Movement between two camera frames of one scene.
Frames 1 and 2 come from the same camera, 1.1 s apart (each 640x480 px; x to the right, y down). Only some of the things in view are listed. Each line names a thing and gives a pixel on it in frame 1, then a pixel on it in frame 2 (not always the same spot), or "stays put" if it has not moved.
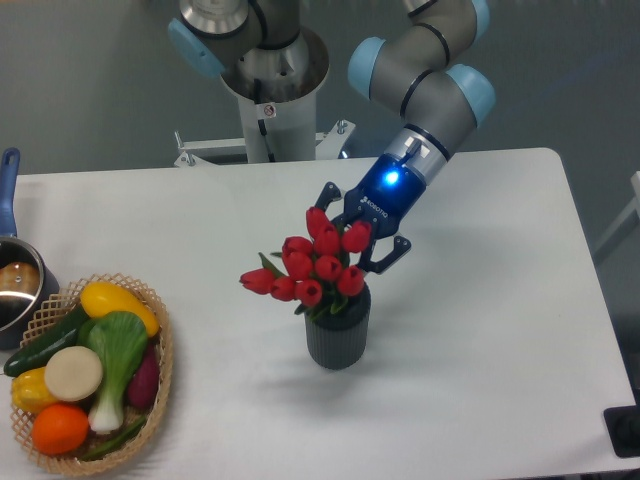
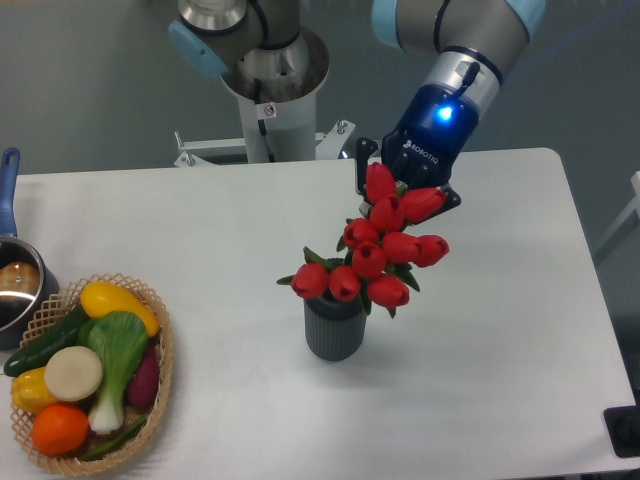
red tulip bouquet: x=317 y=272 to x=378 y=254
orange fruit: x=60 y=429 stays put
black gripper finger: x=330 y=193 to x=364 y=148
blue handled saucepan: x=27 y=296 stays put
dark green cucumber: x=35 y=355 stays put
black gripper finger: x=402 y=246 to x=452 y=200
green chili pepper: x=116 y=441 stays put
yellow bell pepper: x=30 y=393 stays put
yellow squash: x=100 y=298 stays put
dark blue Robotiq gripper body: x=387 y=193 to x=439 y=121
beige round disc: x=73 y=373 stays put
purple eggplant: x=143 y=388 stays put
